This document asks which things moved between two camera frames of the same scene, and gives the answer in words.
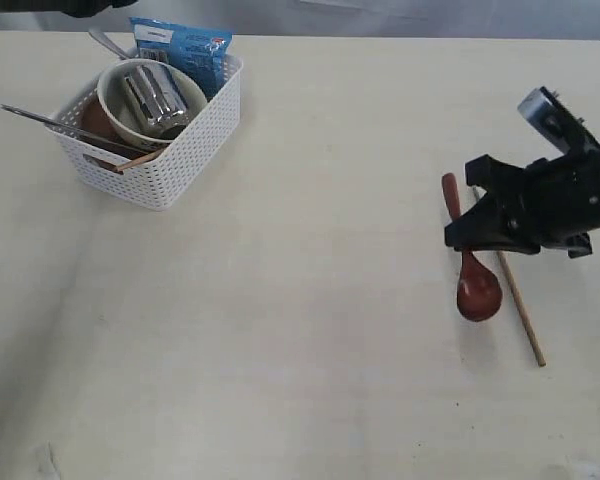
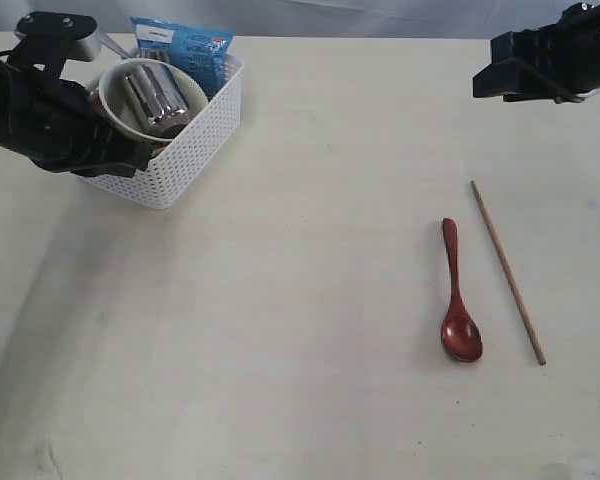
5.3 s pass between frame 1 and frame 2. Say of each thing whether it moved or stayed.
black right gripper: moved
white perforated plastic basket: stayed
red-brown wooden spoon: moved
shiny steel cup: stayed
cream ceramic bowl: stayed
